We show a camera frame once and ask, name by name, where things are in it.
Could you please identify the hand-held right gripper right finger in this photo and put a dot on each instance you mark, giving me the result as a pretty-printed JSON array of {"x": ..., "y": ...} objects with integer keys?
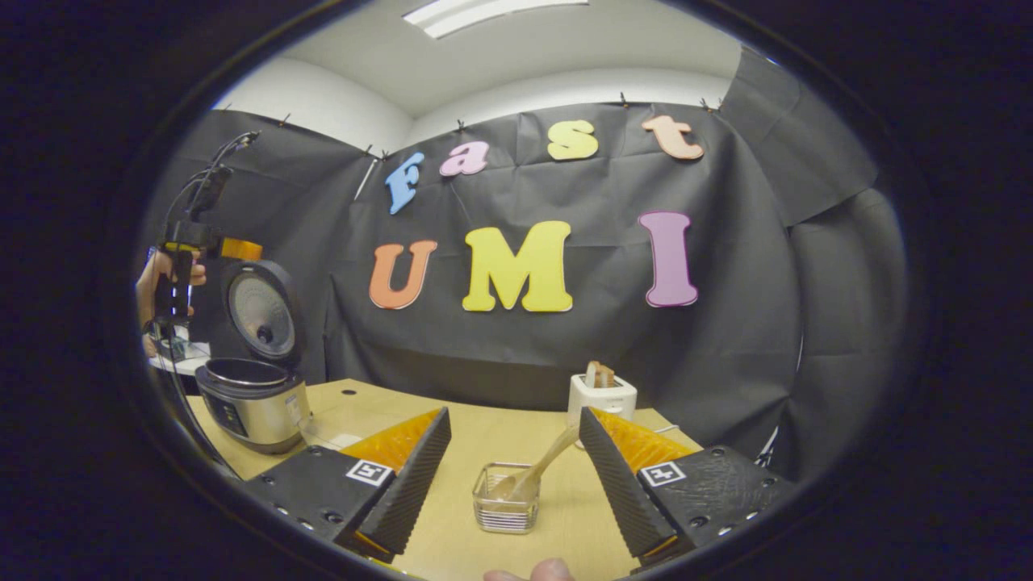
[{"x": 621, "y": 484}]

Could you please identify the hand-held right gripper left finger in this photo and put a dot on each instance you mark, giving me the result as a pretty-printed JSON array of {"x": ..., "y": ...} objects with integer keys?
[{"x": 416, "y": 476}]

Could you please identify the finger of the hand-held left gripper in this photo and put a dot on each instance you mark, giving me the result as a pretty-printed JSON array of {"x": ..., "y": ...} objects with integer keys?
[{"x": 242, "y": 248}]

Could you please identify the wooden spoon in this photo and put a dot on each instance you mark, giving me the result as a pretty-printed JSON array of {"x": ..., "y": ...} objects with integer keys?
[{"x": 537, "y": 468}]

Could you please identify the clear chopstick holder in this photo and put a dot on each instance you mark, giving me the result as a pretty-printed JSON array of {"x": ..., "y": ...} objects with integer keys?
[{"x": 504, "y": 516}]

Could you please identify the silver black rice cooker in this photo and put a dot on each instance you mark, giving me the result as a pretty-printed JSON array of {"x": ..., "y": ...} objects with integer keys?
[{"x": 258, "y": 407}]

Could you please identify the white side table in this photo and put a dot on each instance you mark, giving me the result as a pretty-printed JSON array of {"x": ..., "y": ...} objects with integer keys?
[{"x": 190, "y": 361}]

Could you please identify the white toaster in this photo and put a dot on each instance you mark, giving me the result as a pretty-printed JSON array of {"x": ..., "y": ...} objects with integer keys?
[{"x": 601, "y": 399}]

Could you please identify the toasted bread slice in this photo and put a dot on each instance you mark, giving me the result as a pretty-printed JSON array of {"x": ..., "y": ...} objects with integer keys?
[{"x": 599, "y": 374}]

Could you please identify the ceiling light panel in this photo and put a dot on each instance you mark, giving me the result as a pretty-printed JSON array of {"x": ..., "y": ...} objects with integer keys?
[{"x": 484, "y": 12}]

